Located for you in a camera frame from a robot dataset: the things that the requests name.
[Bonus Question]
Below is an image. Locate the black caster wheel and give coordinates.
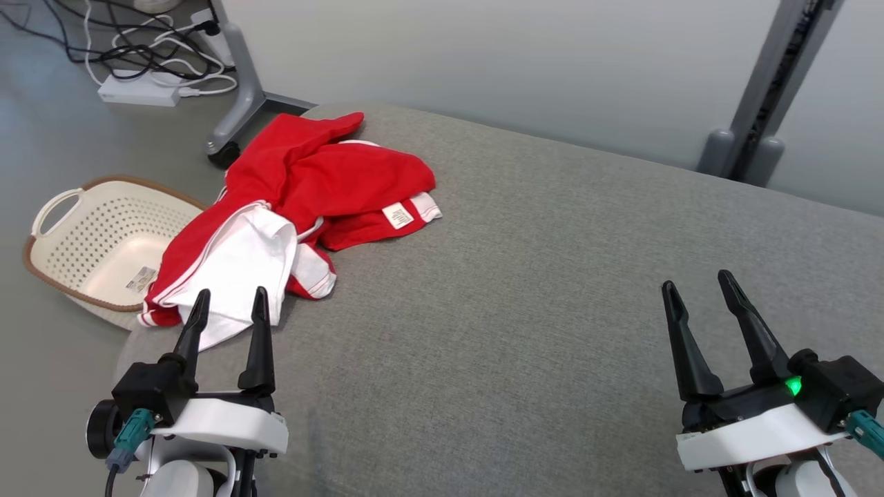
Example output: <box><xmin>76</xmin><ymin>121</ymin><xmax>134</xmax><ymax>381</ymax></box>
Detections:
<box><xmin>207</xmin><ymin>140</ymin><xmax>241</xmax><ymax>170</ymax></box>

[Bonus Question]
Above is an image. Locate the dark grey base rail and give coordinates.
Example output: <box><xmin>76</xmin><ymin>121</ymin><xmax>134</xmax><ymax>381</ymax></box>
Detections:
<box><xmin>265</xmin><ymin>92</ymin><xmax>318</xmax><ymax>115</ymax></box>

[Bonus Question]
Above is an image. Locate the white power strip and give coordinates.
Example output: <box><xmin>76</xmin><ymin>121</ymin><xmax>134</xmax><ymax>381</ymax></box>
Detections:
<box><xmin>98</xmin><ymin>71</ymin><xmax>184</xmax><ymax>108</ymax></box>

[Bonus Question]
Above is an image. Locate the teal right camera connector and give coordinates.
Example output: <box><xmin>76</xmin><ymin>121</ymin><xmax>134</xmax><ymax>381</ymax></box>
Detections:
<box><xmin>846</xmin><ymin>409</ymin><xmax>884</xmax><ymax>460</ymax></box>

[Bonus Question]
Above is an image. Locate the red basketball shorts number 23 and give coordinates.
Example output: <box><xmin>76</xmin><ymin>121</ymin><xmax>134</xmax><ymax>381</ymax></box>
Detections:
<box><xmin>283</xmin><ymin>190</ymin><xmax>443</xmax><ymax>301</ymax></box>

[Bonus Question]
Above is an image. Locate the thin black cable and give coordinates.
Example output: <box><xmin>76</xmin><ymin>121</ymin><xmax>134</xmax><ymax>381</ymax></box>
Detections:
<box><xmin>0</xmin><ymin>0</ymin><xmax>94</xmax><ymax>52</ymax></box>

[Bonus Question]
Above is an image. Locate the looped white cable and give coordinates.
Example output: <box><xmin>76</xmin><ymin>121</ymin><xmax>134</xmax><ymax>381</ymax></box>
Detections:
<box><xmin>148</xmin><ymin>14</ymin><xmax>239</xmax><ymax>97</ymax></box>

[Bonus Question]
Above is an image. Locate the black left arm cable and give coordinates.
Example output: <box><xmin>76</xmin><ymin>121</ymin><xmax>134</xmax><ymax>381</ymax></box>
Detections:
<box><xmin>235</xmin><ymin>449</ymin><xmax>258</xmax><ymax>497</ymax></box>

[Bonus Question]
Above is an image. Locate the cream perforated laundry basket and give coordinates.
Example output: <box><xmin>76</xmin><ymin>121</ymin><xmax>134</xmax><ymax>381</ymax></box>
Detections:
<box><xmin>23</xmin><ymin>175</ymin><xmax>208</xmax><ymax>331</ymax></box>

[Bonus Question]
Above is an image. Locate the grey partition post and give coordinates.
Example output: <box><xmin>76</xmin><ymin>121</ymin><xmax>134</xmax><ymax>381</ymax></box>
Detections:
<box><xmin>696</xmin><ymin>0</ymin><xmax>847</xmax><ymax>188</ymax></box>

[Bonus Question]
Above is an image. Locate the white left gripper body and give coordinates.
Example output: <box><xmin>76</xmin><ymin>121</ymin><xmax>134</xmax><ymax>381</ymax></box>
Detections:
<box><xmin>151</xmin><ymin>390</ymin><xmax>289</xmax><ymax>456</ymax></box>

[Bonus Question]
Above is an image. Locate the teal camera connector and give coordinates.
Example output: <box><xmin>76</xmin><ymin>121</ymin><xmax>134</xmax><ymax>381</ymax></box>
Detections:
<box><xmin>846</xmin><ymin>409</ymin><xmax>884</xmax><ymax>460</ymax></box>
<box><xmin>107</xmin><ymin>407</ymin><xmax>156</xmax><ymax>474</ymax></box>

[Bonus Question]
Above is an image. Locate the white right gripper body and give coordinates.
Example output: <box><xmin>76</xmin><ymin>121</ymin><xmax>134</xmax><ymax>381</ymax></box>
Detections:
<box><xmin>676</xmin><ymin>382</ymin><xmax>850</xmax><ymax>473</ymax></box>

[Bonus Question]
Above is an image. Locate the thin white cable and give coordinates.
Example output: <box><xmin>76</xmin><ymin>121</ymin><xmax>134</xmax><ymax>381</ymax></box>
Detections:
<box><xmin>81</xmin><ymin>0</ymin><xmax>106</xmax><ymax>87</ymax></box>

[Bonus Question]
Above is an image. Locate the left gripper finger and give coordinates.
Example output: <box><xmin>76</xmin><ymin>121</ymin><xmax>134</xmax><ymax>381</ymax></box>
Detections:
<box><xmin>160</xmin><ymin>289</ymin><xmax>211</xmax><ymax>379</ymax></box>
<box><xmin>238</xmin><ymin>286</ymin><xmax>276</xmax><ymax>396</ymax></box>

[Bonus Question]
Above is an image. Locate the red shirt with white sleeves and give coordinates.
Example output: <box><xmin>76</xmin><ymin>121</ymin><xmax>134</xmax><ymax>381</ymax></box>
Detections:
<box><xmin>138</xmin><ymin>112</ymin><xmax>437</xmax><ymax>349</ymax></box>

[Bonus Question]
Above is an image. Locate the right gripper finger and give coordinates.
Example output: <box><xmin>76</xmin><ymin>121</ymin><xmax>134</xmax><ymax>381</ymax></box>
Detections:
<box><xmin>718</xmin><ymin>269</ymin><xmax>793</xmax><ymax>387</ymax></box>
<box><xmin>661</xmin><ymin>280</ymin><xmax>724</xmax><ymax>403</ymax></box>

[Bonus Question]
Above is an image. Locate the grey curved stand leg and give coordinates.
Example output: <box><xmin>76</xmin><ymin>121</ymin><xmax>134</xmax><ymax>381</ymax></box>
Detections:
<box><xmin>205</xmin><ymin>0</ymin><xmax>269</xmax><ymax>154</ymax></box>

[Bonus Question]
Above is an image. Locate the teal left camera connector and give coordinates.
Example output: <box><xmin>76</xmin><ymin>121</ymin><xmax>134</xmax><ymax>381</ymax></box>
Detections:
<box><xmin>107</xmin><ymin>407</ymin><xmax>156</xmax><ymax>474</ymax></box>

